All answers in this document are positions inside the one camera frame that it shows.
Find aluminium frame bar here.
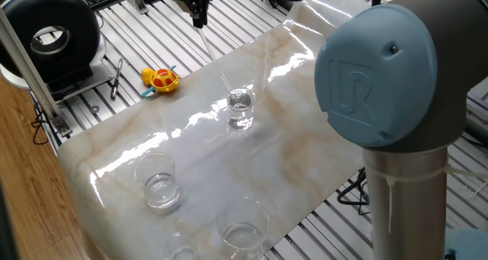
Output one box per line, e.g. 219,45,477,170
0,7,74,137

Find clear glass stirring rod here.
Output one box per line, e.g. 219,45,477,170
197,26,239,101

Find tiny empty glass beaker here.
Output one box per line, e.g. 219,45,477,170
165,231,199,260

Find thin black floor cable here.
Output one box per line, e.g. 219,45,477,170
30,101,51,146

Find black ring-shaped device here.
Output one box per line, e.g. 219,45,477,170
0,0,114,101

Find large glass beaker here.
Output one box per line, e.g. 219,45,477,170
216,196,271,260

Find medium glass beaker with water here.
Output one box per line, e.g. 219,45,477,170
133,152,181,211

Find black looped cable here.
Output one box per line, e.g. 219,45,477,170
336,166,371,217

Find marble pattern table mat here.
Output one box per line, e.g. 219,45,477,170
56,0,373,260

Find black pen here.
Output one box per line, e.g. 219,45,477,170
110,57,124,101

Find small water-filled glass beaker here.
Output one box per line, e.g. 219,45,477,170
226,86,256,131

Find yellow orange toy turtle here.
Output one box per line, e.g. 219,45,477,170
140,64,181,99

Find white cable tie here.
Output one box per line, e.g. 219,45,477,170
364,163,488,235

